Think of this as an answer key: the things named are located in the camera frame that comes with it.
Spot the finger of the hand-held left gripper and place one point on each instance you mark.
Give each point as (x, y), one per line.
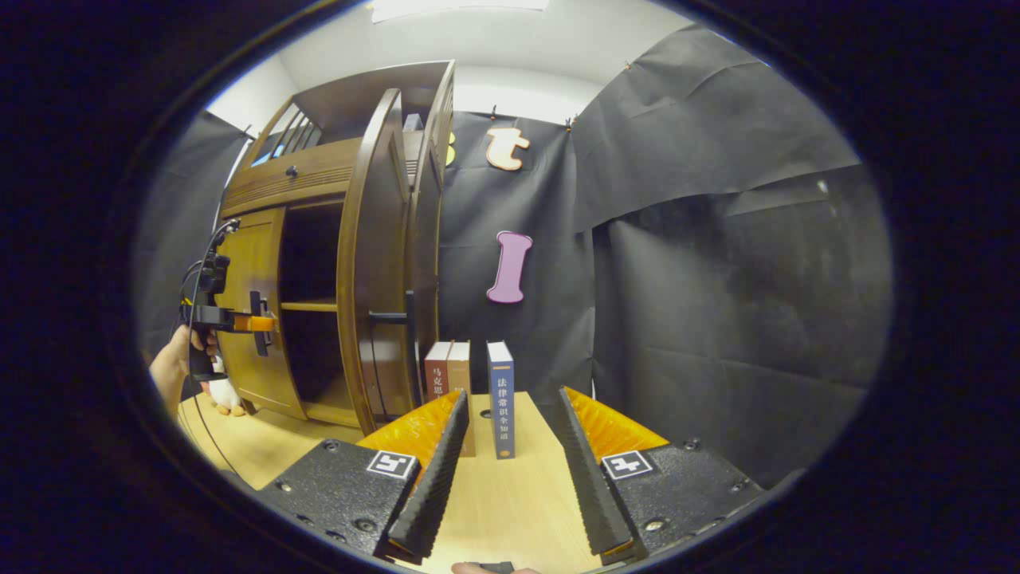
(255, 323)

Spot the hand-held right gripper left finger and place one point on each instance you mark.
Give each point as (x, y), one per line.
(434, 486)

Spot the wooden double-door shoe cabinet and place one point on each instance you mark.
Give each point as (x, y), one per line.
(358, 104)

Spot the blue book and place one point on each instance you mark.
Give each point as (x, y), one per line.
(500, 399)

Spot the wooden inner shelf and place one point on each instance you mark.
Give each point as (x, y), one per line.
(311, 305)

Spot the wooden cabinet door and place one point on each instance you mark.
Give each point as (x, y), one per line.
(255, 263)
(374, 239)

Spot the red-brown book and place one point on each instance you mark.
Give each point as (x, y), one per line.
(436, 371)

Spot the penguin plush toy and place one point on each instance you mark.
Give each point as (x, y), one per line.
(227, 399)

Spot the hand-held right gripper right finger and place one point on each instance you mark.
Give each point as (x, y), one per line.
(594, 486)

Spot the tan book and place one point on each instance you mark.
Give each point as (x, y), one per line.
(460, 371)

